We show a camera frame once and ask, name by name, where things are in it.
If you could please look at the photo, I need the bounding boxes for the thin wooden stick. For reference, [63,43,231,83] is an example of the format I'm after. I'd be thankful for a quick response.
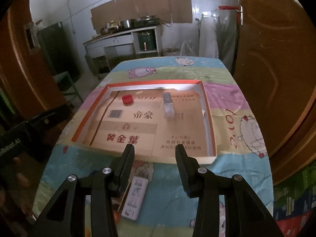
[118,181,131,212]

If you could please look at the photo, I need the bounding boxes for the clear plastic sheeting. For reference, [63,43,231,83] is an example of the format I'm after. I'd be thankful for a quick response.
[199,11,237,67]

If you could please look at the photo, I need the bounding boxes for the person's left hand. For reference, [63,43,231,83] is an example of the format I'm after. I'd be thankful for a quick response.
[11,156,28,187]

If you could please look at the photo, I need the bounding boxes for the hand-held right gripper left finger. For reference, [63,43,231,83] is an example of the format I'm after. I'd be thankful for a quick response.
[30,144,135,237]

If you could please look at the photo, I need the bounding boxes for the brown door with handle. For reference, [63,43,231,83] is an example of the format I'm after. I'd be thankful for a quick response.
[232,0,316,185]

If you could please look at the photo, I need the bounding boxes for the dark refrigerator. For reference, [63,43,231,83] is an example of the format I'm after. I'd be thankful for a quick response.
[37,22,81,82]

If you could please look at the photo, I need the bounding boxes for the white printed box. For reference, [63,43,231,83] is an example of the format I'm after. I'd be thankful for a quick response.
[121,176,149,221]

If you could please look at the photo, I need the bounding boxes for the black induction cooker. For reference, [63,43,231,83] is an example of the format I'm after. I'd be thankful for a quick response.
[134,17,160,26]

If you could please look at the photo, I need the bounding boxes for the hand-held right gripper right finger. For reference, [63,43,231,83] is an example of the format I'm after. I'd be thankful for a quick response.
[175,144,284,237]

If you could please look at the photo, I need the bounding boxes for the silver door handle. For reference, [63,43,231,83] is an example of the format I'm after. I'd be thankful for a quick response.
[237,5,245,26]

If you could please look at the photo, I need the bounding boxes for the green appliance under counter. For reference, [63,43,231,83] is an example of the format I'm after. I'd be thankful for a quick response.
[138,31,156,51]

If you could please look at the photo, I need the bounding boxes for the clear plastic box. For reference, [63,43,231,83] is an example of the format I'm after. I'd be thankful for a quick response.
[162,92,176,120]

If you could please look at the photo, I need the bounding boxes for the cartoon printed tablecloth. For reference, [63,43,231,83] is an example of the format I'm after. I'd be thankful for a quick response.
[33,56,274,237]

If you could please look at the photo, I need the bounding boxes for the steel cooking pot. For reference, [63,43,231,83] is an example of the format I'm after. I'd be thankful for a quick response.
[120,19,135,29]

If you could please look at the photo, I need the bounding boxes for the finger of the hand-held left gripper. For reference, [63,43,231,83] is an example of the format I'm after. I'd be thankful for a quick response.
[25,111,62,141]

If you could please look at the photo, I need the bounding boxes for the green printed cartons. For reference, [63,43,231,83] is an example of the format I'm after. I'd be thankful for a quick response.
[273,163,316,237]

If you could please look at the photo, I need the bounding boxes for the white kitchen counter cabinet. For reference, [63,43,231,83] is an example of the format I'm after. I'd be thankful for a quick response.
[83,26,163,79]

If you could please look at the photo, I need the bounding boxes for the cardboard wall sheets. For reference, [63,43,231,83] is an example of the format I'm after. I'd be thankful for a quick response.
[90,0,193,31]

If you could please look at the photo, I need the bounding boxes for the shallow red-edged cardboard tray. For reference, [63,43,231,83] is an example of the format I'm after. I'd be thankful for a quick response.
[71,80,217,165]

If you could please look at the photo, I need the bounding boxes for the brown door with lock cutout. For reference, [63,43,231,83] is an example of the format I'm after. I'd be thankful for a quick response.
[0,0,67,129]

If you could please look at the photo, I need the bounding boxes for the green stool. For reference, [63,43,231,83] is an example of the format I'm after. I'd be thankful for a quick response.
[53,71,84,104]

